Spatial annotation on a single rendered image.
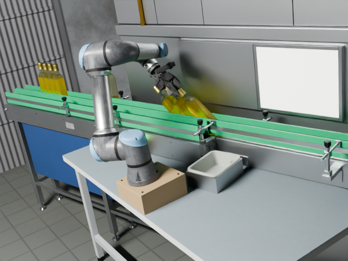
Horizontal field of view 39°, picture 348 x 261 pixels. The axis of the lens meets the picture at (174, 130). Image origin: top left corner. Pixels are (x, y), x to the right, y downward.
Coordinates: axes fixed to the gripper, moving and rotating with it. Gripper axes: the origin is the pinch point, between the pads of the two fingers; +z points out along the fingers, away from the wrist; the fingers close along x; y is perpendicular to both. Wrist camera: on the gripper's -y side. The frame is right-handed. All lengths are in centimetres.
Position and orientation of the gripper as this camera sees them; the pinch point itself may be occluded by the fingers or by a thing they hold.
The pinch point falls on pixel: (180, 91)
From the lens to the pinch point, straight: 257.2
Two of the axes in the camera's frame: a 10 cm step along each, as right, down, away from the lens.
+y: -3.9, 5.9, 7.0
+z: 6.7, 7.1, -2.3
